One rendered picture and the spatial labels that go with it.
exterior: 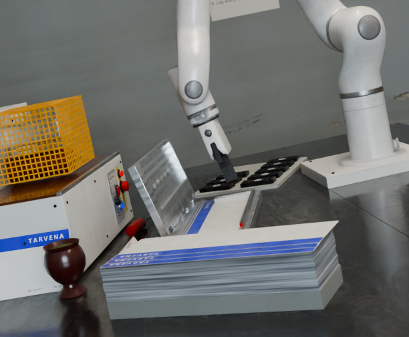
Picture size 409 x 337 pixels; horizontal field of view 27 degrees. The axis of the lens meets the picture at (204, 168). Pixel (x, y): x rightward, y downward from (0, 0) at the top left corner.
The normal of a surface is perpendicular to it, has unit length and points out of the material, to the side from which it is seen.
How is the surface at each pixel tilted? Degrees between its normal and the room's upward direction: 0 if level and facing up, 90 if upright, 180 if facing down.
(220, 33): 90
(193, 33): 43
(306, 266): 90
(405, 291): 0
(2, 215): 90
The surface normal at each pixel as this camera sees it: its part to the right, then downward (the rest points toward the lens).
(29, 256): -0.25, -0.17
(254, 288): -0.39, 0.22
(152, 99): 0.11, 0.13
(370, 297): -0.20, -0.97
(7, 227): -0.13, 0.18
